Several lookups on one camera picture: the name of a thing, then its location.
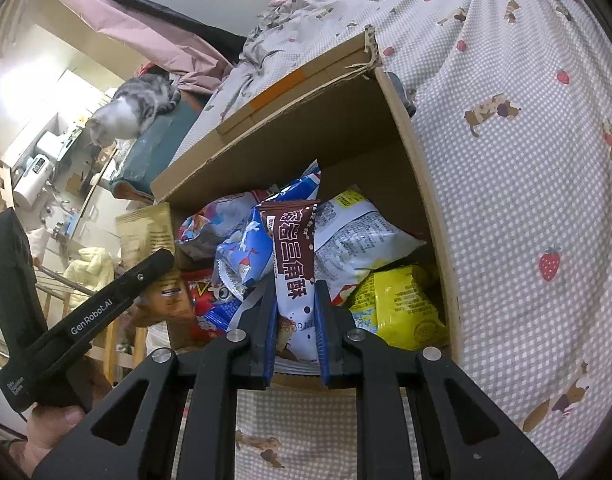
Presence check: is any yellow snack bag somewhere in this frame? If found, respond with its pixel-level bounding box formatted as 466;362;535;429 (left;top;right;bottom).
348;264;449;351

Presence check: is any large red milk candy bag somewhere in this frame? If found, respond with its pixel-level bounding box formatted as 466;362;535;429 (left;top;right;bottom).
181;269;237;342

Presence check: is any gold brown snack packet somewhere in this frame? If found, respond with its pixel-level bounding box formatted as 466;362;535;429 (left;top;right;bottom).
115;203;194;327

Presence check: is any blue Lonely God chips bag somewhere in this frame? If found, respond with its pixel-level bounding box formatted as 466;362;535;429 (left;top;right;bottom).
215;160;321;299

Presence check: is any blue white shrimp snack bag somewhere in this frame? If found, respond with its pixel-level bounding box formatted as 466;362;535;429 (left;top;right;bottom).
176;188;275;261

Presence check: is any white red noodle snack bag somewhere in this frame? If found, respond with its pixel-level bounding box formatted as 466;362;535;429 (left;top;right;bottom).
315;188;425;306

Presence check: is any brown triangle crisp bar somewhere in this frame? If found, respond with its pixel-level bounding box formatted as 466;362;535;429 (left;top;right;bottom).
260;200;318;363

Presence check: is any blue white ribbon snack bag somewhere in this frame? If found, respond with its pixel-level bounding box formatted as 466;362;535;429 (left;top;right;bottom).
199;282;267;333

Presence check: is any person's left hand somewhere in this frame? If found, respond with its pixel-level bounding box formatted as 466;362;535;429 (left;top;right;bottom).
8;356;112;478

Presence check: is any yellow cloth on rack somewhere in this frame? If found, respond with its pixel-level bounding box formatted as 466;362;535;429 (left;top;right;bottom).
63;247;115;292

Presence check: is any white water heater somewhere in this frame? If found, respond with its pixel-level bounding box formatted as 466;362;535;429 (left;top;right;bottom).
13;154;54;210

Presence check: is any teal cat perch box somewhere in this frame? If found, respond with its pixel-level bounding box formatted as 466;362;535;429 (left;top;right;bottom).
108;92;205;204

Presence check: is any grey white cat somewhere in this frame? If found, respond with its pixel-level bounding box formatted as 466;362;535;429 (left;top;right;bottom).
84;74;181;148

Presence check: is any brown cardboard box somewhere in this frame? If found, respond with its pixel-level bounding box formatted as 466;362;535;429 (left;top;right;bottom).
148;24;462;391

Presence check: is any pink curtain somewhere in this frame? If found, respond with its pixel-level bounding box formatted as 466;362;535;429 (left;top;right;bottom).
60;0;233;96

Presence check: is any checkered cartoon duvet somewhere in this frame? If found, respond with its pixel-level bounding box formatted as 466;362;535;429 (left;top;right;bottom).
181;0;612;474

